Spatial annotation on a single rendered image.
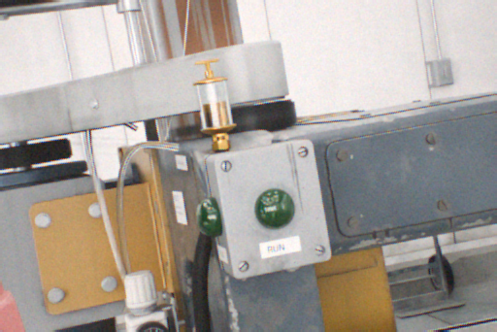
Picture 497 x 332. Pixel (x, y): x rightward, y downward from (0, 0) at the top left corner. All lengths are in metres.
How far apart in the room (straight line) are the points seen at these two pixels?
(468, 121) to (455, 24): 5.77
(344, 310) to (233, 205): 0.42
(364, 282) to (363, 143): 0.35
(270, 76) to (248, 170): 0.20
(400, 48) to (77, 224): 5.39
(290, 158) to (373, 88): 5.62
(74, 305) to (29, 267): 0.06
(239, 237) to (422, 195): 0.17
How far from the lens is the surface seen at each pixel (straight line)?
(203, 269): 0.75
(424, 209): 0.79
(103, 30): 5.95
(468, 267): 6.56
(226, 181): 0.69
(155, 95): 0.92
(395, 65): 6.38
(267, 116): 0.86
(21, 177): 1.13
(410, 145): 0.78
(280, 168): 0.70
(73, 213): 1.10
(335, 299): 1.08
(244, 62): 0.86
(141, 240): 1.11
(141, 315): 0.95
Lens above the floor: 1.36
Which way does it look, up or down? 3 degrees down
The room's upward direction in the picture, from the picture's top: 10 degrees counter-clockwise
